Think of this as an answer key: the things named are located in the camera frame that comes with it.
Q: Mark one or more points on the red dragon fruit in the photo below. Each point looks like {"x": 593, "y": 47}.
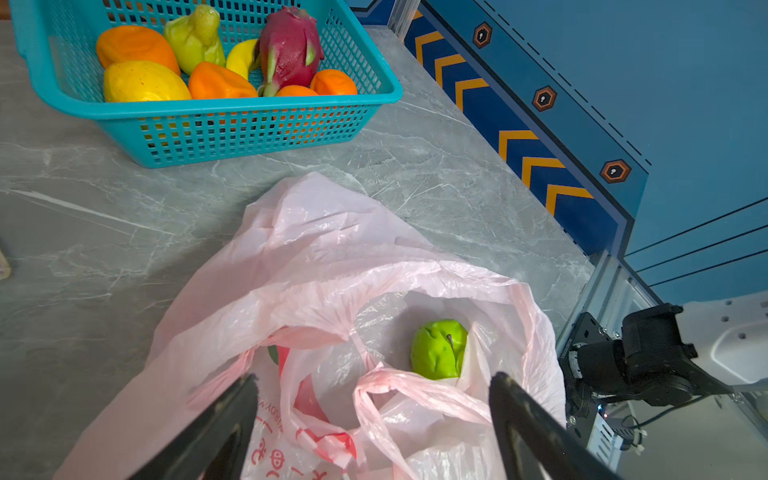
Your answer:
{"x": 289, "y": 50}

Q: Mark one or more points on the orange mandarin fruit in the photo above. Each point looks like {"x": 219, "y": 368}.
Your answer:
{"x": 296, "y": 91}

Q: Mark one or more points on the teal plastic basket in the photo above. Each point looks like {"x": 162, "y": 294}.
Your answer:
{"x": 58, "y": 41}

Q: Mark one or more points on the small orange tangerine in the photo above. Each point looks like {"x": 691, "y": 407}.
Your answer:
{"x": 211, "y": 81}

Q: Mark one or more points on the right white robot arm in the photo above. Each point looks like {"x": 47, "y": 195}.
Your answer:
{"x": 667, "y": 355}

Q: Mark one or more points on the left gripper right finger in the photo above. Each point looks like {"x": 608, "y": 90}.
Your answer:
{"x": 531, "y": 443}

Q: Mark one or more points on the yellow lemon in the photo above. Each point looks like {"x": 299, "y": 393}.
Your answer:
{"x": 143, "y": 81}

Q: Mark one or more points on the green apple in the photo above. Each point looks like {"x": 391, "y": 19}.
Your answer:
{"x": 437, "y": 349}

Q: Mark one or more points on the orange persimmon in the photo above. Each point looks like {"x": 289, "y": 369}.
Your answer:
{"x": 131, "y": 42}

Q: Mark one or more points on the yellow banana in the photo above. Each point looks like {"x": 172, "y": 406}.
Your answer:
{"x": 243, "y": 58}

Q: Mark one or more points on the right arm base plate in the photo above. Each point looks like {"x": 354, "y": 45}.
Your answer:
{"x": 600, "y": 427}

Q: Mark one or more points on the pink plastic bag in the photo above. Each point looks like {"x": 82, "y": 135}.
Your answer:
{"x": 319, "y": 295}

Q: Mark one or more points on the green pear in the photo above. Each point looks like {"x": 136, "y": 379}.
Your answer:
{"x": 195, "y": 38}

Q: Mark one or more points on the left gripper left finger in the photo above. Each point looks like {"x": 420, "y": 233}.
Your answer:
{"x": 215, "y": 444}

